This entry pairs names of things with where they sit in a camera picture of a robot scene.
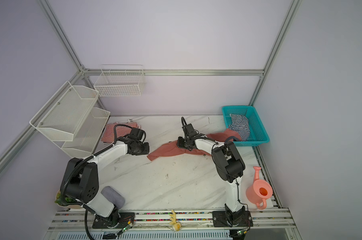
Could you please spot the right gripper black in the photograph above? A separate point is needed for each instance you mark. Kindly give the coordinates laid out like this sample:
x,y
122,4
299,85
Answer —
x,y
180,139

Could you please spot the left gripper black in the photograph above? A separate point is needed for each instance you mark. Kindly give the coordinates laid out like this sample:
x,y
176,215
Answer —
x,y
146,150

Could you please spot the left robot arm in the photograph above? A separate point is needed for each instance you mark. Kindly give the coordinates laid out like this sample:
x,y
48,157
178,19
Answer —
x,y
80,185

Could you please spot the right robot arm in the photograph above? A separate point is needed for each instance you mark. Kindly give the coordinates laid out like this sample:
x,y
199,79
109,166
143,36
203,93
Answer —
x,y
229,165

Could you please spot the red white striped folded top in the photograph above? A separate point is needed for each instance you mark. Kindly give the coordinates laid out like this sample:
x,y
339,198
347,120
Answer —
x,y
109,136

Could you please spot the white mesh lower shelf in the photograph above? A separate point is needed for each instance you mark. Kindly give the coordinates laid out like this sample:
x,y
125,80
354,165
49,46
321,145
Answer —
x,y
86,140

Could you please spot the grey felt pad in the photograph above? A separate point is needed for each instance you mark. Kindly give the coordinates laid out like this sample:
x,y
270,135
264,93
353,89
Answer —
x,y
113,196

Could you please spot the navy white striped top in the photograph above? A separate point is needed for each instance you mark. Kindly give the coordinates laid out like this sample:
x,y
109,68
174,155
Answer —
x,y
240,124

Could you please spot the teal plastic basket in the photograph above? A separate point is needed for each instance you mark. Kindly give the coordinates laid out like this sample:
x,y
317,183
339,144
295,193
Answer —
x,y
258,134

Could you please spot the pink watering can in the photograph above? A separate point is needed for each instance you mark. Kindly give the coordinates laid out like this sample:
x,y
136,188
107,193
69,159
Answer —
x,y
260,190

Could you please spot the potted green plant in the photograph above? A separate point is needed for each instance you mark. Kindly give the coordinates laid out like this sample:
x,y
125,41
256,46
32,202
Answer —
x,y
70,202

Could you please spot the white wire wall basket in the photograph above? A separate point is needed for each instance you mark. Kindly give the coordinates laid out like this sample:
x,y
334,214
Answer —
x,y
121,81

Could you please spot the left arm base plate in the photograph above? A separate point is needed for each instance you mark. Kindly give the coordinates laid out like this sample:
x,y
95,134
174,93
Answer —
x,y
115,221

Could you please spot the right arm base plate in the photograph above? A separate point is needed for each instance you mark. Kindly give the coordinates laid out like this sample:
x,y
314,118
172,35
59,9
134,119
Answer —
x,y
227,219

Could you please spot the aluminium front rail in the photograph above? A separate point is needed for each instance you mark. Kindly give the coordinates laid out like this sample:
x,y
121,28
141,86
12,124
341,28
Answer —
x,y
189,220

